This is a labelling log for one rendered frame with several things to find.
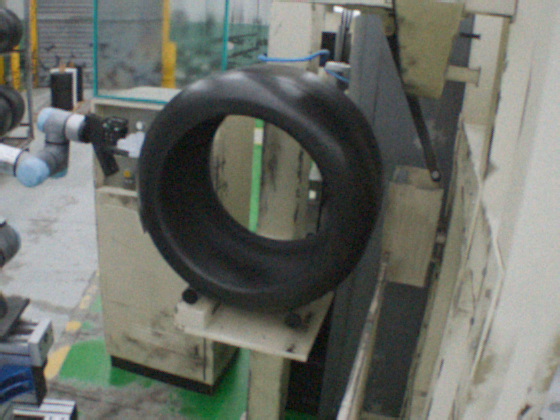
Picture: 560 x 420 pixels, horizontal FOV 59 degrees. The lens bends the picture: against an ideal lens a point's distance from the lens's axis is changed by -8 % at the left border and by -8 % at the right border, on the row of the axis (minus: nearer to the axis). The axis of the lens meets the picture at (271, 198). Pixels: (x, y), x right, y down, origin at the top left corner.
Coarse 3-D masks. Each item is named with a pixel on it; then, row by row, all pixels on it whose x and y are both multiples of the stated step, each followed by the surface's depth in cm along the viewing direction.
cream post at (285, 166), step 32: (288, 0) 141; (288, 32) 144; (320, 32) 151; (288, 64) 147; (288, 160) 156; (288, 192) 159; (288, 224) 162; (256, 352) 181; (256, 384) 186; (256, 416) 191
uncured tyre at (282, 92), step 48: (192, 96) 116; (240, 96) 111; (288, 96) 110; (336, 96) 120; (144, 144) 125; (192, 144) 149; (336, 144) 109; (144, 192) 126; (192, 192) 153; (336, 192) 111; (192, 240) 148; (240, 240) 154; (288, 240) 153; (336, 240) 115; (240, 288) 126; (288, 288) 122
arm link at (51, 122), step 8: (40, 112) 140; (48, 112) 140; (56, 112) 140; (64, 112) 140; (40, 120) 140; (48, 120) 139; (56, 120) 139; (64, 120) 138; (40, 128) 141; (48, 128) 140; (56, 128) 139; (64, 128) 138; (48, 136) 140; (56, 136) 140; (64, 136) 140
